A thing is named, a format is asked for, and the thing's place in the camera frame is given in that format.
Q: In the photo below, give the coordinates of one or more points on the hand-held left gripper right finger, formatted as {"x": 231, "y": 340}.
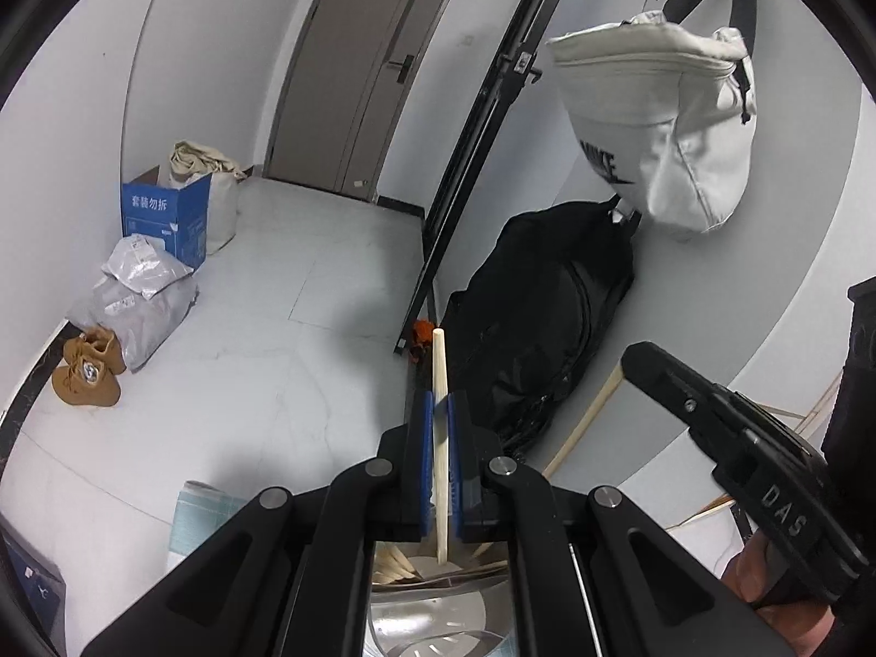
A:
{"x": 455, "y": 452}

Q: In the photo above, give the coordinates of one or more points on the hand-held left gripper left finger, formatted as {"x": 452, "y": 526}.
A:
{"x": 428, "y": 438}

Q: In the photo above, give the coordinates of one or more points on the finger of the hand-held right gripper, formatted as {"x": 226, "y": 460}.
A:
{"x": 753, "y": 465}

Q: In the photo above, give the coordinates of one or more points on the long wooden chopstick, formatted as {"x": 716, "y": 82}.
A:
{"x": 582, "y": 424}
{"x": 440, "y": 369}

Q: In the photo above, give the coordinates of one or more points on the bunch of wooden chopsticks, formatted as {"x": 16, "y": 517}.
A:
{"x": 393, "y": 564}

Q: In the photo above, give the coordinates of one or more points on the white steel utensil holder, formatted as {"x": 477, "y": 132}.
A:
{"x": 438, "y": 629}

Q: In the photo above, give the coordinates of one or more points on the person's right hand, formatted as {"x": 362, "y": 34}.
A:
{"x": 749, "y": 571}

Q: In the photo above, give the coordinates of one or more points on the black hanging jacket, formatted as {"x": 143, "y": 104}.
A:
{"x": 534, "y": 328}

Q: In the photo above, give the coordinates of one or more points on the teal checked tablecloth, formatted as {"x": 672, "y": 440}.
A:
{"x": 198, "y": 520}

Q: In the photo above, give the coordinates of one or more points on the cream canvas tote bag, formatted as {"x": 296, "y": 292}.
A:
{"x": 222, "y": 212}

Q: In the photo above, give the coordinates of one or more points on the large grey plastic parcel bag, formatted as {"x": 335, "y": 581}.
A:
{"x": 137, "y": 328}

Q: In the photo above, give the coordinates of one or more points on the small grey plastic parcel bag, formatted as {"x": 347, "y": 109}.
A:
{"x": 144, "y": 267}

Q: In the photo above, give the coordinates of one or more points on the brown suede shoe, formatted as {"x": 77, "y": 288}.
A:
{"x": 102, "y": 349}
{"x": 85, "y": 387}

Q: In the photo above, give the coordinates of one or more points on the blue cardboard box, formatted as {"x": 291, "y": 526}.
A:
{"x": 157, "y": 219}

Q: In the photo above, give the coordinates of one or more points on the beige fabric bag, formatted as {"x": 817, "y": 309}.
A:
{"x": 671, "y": 116}

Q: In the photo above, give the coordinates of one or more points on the grey-brown door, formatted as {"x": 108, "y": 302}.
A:
{"x": 342, "y": 82}

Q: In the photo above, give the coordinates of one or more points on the dark blue box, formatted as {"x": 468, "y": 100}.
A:
{"x": 34, "y": 582}

